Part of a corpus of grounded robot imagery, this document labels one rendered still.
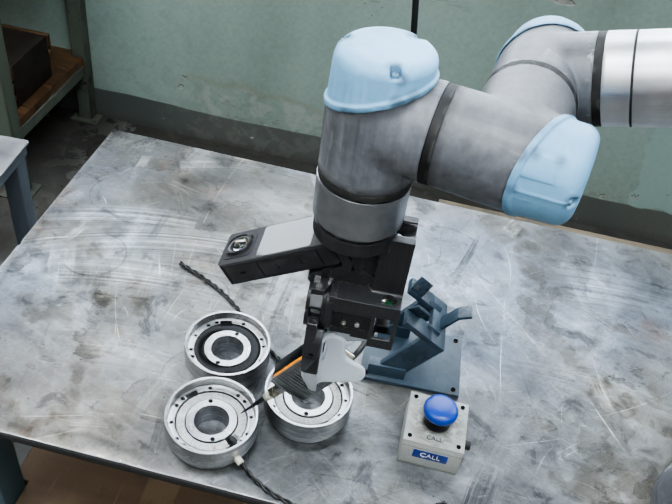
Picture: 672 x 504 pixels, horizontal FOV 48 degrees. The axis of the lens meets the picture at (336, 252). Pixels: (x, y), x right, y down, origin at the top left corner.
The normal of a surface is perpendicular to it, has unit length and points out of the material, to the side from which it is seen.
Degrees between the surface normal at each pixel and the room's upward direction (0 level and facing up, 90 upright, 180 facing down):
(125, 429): 0
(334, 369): 86
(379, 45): 0
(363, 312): 90
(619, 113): 109
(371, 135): 87
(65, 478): 0
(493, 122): 26
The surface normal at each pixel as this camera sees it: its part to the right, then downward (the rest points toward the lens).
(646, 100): -0.38, 0.52
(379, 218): 0.33, 0.65
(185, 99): -0.21, 0.64
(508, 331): 0.11, -0.74
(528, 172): -0.25, 0.25
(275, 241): -0.40, -0.72
